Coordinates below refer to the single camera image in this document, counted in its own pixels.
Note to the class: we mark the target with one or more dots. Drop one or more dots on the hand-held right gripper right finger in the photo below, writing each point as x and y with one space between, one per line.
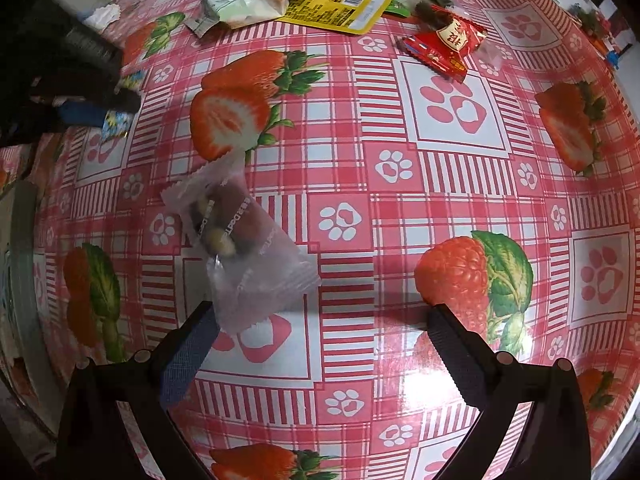
457 355

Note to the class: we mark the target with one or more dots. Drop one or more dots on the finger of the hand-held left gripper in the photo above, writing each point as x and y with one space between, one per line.
82 114
100 91

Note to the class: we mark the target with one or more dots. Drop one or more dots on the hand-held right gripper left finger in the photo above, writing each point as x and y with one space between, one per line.
192 350

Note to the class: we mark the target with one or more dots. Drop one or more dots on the blue yellow patterned snack packet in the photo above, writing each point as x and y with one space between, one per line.
117 124

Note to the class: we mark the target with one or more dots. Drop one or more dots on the clear snack packet brown filling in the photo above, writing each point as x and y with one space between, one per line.
250 260

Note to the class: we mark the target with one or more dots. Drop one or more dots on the clear plastic storage box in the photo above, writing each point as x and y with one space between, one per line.
27 285

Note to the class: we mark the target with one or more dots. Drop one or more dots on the white tissue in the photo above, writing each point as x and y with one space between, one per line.
102 16

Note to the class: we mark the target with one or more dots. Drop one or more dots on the red checked strawberry tablecloth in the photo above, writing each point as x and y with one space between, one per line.
360 160

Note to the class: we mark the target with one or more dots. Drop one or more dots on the red snack packet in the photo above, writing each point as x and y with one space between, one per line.
440 47

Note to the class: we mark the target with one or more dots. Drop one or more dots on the green snack packet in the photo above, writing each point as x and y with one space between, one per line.
406 4

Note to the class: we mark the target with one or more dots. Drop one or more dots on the dark brown snack packet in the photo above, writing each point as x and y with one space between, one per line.
432 14

